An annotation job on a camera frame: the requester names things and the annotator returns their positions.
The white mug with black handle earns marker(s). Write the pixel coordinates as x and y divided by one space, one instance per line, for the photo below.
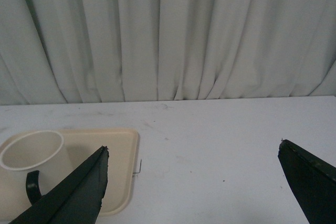
44 151

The beige square plate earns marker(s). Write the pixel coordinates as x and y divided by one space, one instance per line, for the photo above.
122 145

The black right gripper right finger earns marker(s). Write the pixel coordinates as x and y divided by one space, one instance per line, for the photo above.
311 180

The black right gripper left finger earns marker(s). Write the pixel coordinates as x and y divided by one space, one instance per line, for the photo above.
76 199

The white curtain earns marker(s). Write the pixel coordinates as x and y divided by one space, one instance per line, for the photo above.
83 51

